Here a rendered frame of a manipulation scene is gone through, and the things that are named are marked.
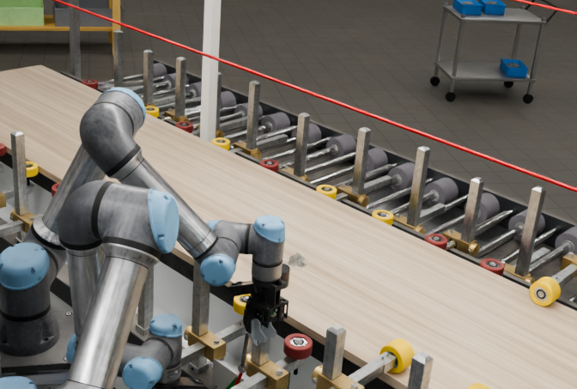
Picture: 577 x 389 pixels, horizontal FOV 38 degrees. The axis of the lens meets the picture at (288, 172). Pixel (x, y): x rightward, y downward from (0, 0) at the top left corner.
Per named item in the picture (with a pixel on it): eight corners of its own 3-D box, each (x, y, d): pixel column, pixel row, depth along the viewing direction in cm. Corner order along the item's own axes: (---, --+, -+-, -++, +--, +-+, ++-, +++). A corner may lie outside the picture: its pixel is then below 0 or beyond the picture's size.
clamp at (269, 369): (275, 395, 226) (276, 379, 224) (240, 371, 234) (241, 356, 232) (289, 386, 230) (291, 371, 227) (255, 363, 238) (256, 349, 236)
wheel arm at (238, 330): (137, 392, 228) (137, 379, 226) (130, 386, 230) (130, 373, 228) (253, 332, 258) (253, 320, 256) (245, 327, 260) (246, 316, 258)
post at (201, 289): (197, 376, 251) (203, 234, 232) (190, 371, 253) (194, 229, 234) (206, 372, 254) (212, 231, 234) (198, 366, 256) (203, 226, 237)
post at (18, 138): (22, 253, 313) (15, 133, 294) (17, 250, 316) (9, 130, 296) (31, 251, 316) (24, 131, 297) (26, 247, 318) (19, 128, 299)
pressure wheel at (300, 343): (295, 385, 234) (299, 351, 229) (275, 372, 239) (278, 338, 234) (315, 374, 239) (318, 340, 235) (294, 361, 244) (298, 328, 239)
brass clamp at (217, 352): (211, 364, 242) (212, 349, 240) (181, 343, 250) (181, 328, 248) (227, 355, 246) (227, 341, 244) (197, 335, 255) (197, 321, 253)
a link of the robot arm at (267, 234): (253, 210, 205) (288, 214, 205) (251, 250, 210) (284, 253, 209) (249, 225, 198) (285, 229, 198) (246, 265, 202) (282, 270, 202)
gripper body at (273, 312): (266, 331, 207) (270, 288, 202) (242, 316, 212) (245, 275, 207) (288, 319, 212) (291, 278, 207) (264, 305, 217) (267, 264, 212)
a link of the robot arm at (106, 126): (92, 109, 174) (246, 272, 187) (106, 93, 184) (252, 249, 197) (54, 142, 178) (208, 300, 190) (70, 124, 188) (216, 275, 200)
